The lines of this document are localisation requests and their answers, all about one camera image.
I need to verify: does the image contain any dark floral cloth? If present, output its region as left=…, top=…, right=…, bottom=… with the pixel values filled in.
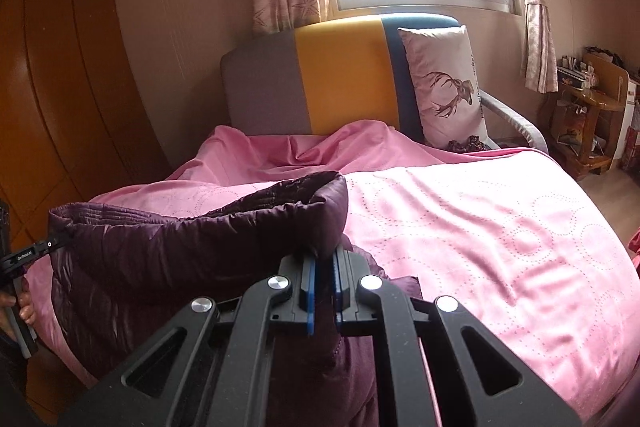
left=446, top=134, right=494, bottom=154

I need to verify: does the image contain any cluttered wooden desk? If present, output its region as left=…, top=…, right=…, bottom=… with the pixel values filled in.
left=540, top=47, right=632, bottom=180

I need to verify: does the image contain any pink bed sheet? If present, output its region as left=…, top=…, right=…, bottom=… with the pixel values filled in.
left=25, top=119, right=640, bottom=418

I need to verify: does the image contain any person's left hand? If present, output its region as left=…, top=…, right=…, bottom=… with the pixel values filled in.
left=0, top=289, right=37, bottom=343

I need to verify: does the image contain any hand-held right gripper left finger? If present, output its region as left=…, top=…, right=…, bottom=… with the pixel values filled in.
left=59, top=252, right=318, bottom=427

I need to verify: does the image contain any grey padded bed rail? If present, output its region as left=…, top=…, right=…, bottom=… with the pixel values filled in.
left=477, top=89, right=549, bottom=155

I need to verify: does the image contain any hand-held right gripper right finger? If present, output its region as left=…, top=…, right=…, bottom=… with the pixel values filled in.
left=332, top=249, right=583, bottom=427

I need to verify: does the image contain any grey yellow blue headboard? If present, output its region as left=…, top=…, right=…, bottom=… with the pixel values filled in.
left=220, top=13, right=463, bottom=142

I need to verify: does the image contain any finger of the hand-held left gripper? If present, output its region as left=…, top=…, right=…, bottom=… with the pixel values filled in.
left=29, top=233, right=71, bottom=259

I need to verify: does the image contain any wooden wardrobe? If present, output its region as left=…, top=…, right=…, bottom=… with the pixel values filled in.
left=0, top=0, right=173, bottom=423

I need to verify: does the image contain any white deer print pillow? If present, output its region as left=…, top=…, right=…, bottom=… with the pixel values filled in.
left=397, top=25, right=490, bottom=151

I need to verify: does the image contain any purple quilted down jacket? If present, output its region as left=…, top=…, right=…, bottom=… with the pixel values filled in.
left=47, top=170, right=426, bottom=427

